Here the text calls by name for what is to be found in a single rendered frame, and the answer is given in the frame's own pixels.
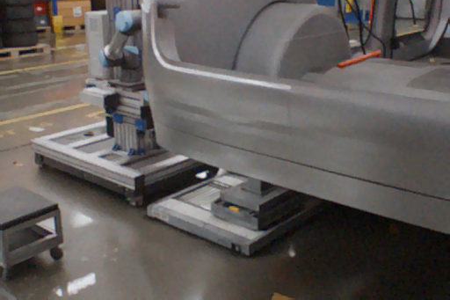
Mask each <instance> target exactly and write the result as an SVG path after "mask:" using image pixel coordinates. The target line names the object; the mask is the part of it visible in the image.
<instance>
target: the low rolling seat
mask: <svg viewBox="0 0 450 300"><path fill-rule="evenodd" d="M48 218H54V228H52V227H50V226H47V225H45V224H44V223H42V222H43V221H45V220H47V219H48ZM62 243H64V242H63V235H62V212H61V210H60V208H59V207H58V202H57V201H52V200H50V199H48V198H47V197H43V196H41V195H40V194H37V193H34V192H32V191H30V190H29V189H24V188H23V187H20V186H18V187H14V188H12V189H7V190H4V191H3V192H0V265H1V266H2V267H4V272H3V280H4V282H9V281H11V278H12V276H13V268H14V264H18V263H19V262H20V261H23V260H28V259H29V258H31V257H32V256H36V255H37V254H40V253H42V252H45V251H47V250H49V254H50V256H51V257H52V259H54V260H61V259H62V256H63V251H62V249H61V247H58V246H59V245H61V244H62Z"/></svg>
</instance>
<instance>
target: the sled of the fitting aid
mask: <svg viewBox="0 0 450 300"><path fill-rule="evenodd" d="M304 200H305V193H301V192H299V191H296V192H295V193H293V194H291V195H289V196H288V197H286V198H284V199H282V200H281V201H278V202H276V203H274V204H273V205H270V206H269V207H268V208H266V209H262V210H261V211H259V212H257V211H255V210H253V209H247V208H245V207H242V206H240V205H235V204H233V203H231V202H228V201H224V200H221V199H220V198H219V199H217V200H216V201H212V202H211V214H213V215H216V216H218V217H220V218H225V219H227V220H229V221H231V222H236V223H239V224H241V225H243V226H247V227H250V228H252V229H253V230H260V229H262V228H263V227H264V226H266V225H267V224H269V223H271V222H274V221H275V220H277V219H278V218H281V217H282V216H283V215H285V214H287V213H289V212H291V210H293V209H296V208H298V207H299V206H301V205H303V204H304Z"/></svg>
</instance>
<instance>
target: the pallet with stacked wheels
mask: <svg viewBox="0 0 450 300"><path fill-rule="evenodd" d="M33 3H35V0H0V56H5V55H8V57H4V58H0V60H10V59H14V58H19V57H25V56H29V55H44V54H49V53H50V48H49V45H45V44H39V43H40V42H39V35H38V34H37V33H36V31H37V22H36V19H33V18H34V17H36V9H35V6H33ZM39 48H40V52H39V53H34V54H29V55H20V54H25V53H31V52H36V51H39ZM24 50H29V51H24ZM19 51H20V52H19Z"/></svg>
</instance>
